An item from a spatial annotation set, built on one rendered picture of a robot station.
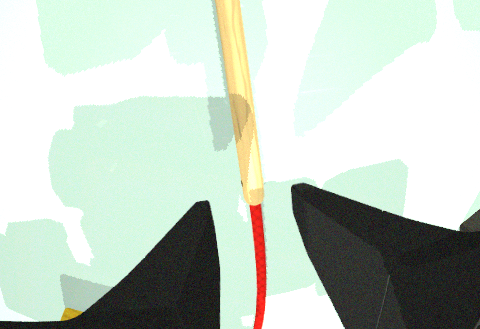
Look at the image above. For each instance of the wooden stick with red string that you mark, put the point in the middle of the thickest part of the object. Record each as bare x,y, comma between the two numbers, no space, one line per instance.
232,38

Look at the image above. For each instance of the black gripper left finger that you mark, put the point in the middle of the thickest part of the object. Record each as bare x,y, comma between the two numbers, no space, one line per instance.
176,286

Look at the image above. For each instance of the yellow block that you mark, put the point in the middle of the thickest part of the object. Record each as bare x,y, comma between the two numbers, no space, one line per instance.
69,314

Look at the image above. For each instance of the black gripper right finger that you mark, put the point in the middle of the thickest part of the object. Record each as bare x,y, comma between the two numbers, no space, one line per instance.
383,271

